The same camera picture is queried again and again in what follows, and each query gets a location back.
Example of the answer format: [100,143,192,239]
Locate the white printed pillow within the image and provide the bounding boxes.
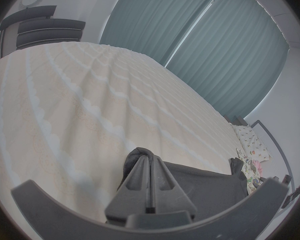
[233,124,272,163]

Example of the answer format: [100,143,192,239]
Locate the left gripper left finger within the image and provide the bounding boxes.
[104,155,151,222]

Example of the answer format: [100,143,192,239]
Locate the pink garment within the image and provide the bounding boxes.
[250,160,263,172]

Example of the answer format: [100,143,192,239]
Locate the black T-shirt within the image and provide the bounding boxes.
[117,147,249,205]

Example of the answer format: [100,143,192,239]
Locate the bed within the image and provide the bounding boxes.
[0,41,300,234]

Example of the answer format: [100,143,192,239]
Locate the black chest of drawers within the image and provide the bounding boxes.
[16,18,86,51]

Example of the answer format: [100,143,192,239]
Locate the blue-green curtain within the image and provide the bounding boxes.
[164,0,290,120]
[99,0,227,67]

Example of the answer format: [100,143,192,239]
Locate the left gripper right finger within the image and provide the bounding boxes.
[150,155,197,219]

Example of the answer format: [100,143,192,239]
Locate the white printed garment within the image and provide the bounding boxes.
[236,148,263,192]

